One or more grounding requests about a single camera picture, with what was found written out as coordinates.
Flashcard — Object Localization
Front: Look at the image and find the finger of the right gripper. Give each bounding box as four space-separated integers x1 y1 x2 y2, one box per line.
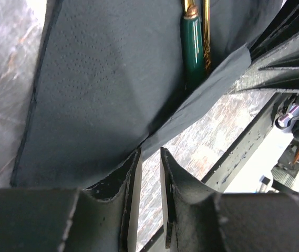
227 32 299 95
250 0 299 55

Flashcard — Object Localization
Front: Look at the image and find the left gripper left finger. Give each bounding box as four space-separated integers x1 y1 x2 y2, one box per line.
0 149 142 251

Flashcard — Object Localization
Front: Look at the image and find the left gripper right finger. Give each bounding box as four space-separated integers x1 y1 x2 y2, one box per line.
160 148 299 251

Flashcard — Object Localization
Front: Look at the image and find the black paper napkin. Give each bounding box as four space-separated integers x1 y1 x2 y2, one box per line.
10 1 282 188

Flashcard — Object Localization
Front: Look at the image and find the gold fork green handle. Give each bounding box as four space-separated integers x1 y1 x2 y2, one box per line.
181 1 205 91

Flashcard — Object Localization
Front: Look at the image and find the gold spoon green handle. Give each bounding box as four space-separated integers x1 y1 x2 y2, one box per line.
202 0 211 74

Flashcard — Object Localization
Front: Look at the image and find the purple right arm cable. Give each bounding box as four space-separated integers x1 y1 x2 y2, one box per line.
275 104 299 129

